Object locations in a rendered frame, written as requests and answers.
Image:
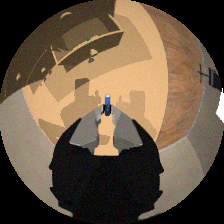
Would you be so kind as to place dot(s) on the tan wooden chest of drawers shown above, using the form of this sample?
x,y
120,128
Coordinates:
x,y
113,2

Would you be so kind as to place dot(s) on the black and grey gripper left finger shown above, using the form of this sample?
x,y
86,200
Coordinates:
x,y
83,133

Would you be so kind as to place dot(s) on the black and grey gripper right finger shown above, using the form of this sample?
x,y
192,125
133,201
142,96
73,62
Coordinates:
x,y
129,134

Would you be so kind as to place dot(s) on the blue aaa battery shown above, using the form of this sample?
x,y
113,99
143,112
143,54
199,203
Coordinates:
x,y
107,104

